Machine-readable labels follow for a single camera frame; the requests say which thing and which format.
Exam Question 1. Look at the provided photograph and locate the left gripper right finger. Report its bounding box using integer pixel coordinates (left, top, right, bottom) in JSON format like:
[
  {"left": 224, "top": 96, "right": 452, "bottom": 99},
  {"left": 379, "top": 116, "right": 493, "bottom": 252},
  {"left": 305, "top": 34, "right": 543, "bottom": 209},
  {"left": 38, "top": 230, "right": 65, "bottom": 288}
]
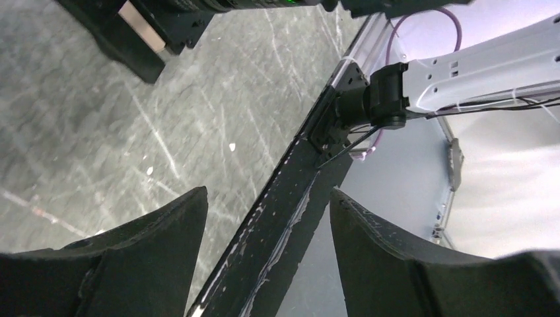
[{"left": 330, "top": 189, "right": 559, "bottom": 316}]

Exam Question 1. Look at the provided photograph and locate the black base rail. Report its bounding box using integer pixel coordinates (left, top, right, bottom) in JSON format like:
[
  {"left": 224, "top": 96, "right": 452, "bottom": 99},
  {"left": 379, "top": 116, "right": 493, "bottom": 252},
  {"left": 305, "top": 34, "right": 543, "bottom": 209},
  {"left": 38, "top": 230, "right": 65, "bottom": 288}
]
[{"left": 186, "top": 59, "right": 372, "bottom": 317}]

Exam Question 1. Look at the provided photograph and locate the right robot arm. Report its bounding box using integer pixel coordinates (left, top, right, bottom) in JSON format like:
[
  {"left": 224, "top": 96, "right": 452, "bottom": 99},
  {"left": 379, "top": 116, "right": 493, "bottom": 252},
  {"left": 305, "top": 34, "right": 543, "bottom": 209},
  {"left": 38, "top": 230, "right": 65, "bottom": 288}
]
[{"left": 61, "top": 1, "right": 559, "bottom": 130}]

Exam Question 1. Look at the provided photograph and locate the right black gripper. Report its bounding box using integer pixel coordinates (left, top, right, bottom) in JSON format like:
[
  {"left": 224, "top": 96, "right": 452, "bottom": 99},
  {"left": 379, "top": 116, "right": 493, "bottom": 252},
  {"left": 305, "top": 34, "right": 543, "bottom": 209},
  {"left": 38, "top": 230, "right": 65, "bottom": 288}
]
[{"left": 59, "top": 0, "right": 470, "bottom": 84}]

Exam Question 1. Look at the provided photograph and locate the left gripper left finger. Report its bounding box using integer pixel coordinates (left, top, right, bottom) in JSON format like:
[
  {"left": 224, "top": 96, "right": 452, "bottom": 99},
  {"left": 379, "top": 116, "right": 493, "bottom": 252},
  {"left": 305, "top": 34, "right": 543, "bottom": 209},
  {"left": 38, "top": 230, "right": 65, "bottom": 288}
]
[{"left": 1, "top": 186, "right": 208, "bottom": 316}]

